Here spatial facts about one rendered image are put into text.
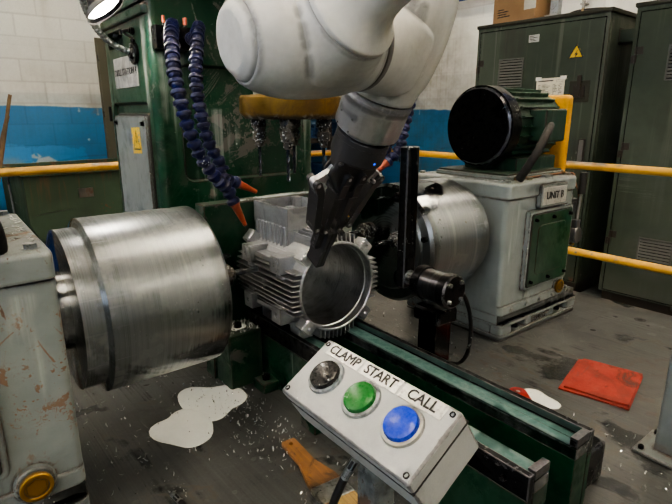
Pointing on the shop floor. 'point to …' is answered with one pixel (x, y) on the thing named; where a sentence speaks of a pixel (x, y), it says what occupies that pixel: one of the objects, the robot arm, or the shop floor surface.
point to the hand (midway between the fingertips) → (321, 245)
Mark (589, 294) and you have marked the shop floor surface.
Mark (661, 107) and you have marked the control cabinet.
